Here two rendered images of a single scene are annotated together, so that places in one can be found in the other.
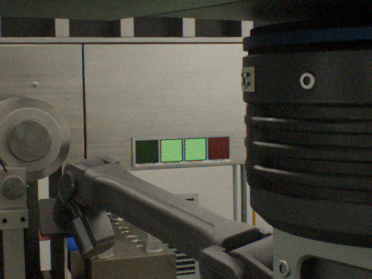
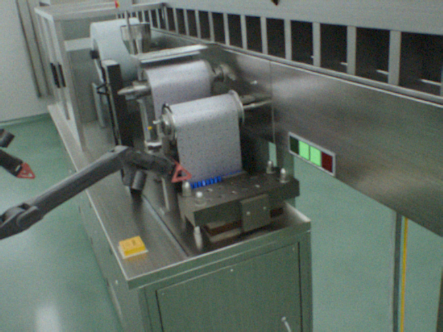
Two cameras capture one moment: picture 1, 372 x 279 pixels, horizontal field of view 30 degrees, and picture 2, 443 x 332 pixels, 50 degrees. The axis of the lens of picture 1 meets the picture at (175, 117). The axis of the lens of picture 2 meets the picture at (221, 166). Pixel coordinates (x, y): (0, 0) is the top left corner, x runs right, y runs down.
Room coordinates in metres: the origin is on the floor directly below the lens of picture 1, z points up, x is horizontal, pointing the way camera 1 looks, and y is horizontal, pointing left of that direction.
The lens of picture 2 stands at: (1.25, -1.36, 1.74)
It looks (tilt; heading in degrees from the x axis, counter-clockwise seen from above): 23 degrees down; 85
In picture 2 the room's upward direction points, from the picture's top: 6 degrees counter-clockwise
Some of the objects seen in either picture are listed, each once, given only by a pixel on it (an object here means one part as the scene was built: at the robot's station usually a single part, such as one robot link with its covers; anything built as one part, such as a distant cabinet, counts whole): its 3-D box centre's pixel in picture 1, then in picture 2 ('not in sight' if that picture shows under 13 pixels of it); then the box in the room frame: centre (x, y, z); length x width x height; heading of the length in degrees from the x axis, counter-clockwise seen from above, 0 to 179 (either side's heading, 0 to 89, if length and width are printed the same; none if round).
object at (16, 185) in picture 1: (12, 186); (148, 145); (1.15, 0.27, 1.18); 0.04 x 0.02 x 0.04; 107
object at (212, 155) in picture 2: (56, 202); (211, 157); (1.36, 0.24, 1.11); 0.23 x 0.01 x 0.18; 17
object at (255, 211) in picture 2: not in sight; (255, 213); (1.48, 0.05, 0.96); 0.10 x 0.03 x 0.11; 17
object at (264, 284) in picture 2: not in sight; (146, 215); (1.01, 1.18, 0.43); 2.52 x 0.64 x 0.86; 107
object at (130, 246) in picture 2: not in sight; (132, 246); (1.05, 0.04, 0.91); 0.07 x 0.07 x 0.02; 17
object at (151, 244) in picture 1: (152, 238); (200, 197); (1.30, 0.05, 1.05); 0.04 x 0.04 x 0.04
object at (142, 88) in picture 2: not in sight; (140, 88); (1.14, 0.50, 1.33); 0.06 x 0.06 x 0.06; 17
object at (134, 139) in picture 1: (183, 149); (310, 153); (1.65, -0.02, 1.18); 0.25 x 0.01 x 0.07; 107
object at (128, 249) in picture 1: (112, 248); (238, 194); (1.44, 0.14, 1.00); 0.40 x 0.16 x 0.06; 17
